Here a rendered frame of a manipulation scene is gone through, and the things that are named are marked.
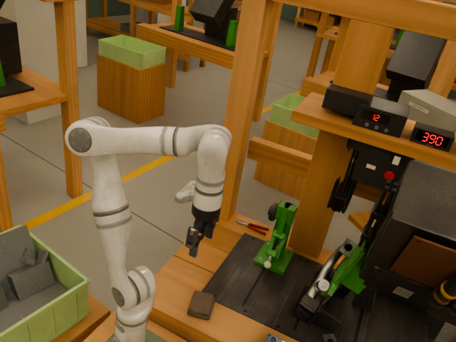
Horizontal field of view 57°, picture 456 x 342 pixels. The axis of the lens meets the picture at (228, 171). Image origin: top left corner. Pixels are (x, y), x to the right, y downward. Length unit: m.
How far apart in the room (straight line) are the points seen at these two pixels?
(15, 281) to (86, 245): 1.52
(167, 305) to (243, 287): 0.30
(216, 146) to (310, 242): 1.00
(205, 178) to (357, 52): 0.75
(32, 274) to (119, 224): 0.63
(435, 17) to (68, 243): 2.59
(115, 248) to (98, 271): 1.82
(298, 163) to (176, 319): 0.79
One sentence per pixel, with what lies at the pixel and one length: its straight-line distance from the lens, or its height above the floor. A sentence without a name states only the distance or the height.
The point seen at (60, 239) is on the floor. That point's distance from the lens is 3.20.
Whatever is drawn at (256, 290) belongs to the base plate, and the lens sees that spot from 1.63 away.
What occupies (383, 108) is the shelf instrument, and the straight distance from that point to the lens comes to 1.46.
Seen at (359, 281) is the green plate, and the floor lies 1.15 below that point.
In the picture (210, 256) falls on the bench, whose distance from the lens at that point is 1.75.
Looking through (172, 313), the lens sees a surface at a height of 0.90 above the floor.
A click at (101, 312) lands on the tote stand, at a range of 1.66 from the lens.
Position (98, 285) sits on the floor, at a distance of 2.85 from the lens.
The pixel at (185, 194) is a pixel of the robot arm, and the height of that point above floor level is 1.46.
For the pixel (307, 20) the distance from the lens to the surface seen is 11.47.
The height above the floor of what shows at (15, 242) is 0.99.
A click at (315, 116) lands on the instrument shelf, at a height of 1.54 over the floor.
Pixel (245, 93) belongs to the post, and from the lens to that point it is 1.65.
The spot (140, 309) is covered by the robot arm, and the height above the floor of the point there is 1.11.
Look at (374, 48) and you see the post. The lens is 1.49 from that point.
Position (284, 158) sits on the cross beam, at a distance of 1.78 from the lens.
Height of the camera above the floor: 2.06
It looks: 30 degrees down
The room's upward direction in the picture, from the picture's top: 9 degrees clockwise
